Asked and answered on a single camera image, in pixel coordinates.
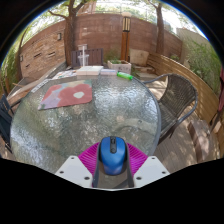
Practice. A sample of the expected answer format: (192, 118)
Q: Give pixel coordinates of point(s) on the closed light notebook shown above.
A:
(108, 72)

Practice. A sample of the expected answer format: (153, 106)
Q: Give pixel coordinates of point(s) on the dark wooden slatted chair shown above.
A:
(95, 56)

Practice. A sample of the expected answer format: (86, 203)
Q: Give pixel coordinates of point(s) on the clear plastic cup with straw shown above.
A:
(83, 59)

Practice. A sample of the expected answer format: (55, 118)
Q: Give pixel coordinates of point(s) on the blue computer mouse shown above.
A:
(113, 156)

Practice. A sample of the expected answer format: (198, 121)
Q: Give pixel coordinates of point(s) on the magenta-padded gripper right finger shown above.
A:
(150, 168)

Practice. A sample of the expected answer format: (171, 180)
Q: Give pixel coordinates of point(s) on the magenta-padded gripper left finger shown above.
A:
(75, 168)

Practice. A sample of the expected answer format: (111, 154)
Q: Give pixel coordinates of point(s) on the beige stone slab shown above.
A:
(139, 57)

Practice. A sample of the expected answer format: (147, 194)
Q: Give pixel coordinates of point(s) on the black wall lamp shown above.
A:
(59, 36)
(21, 58)

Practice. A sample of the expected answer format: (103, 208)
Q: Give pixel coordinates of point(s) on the white licence plate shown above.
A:
(41, 85)

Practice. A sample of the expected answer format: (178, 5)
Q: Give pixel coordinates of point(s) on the wooden garden lamp post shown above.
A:
(125, 36)

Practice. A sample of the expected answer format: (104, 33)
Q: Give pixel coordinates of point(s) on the thick forked tree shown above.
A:
(70, 36)

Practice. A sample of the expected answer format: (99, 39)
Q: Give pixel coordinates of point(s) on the red floral mouse pad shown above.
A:
(66, 95)

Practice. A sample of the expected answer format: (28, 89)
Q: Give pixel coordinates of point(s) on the raised stone planter bed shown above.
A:
(23, 83)

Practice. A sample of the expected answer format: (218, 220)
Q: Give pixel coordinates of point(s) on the wooden slat fence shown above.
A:
(196, 83)

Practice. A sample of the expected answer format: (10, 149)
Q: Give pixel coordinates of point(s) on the brown wicker armchair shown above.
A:
(176, 96)

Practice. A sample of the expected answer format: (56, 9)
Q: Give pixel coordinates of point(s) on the slim straight tree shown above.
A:
(160, 33)

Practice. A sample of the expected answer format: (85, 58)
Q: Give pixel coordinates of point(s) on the open white book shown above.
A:
(89, 70)

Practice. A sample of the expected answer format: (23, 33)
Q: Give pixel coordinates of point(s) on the small green box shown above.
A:
(125, 76)

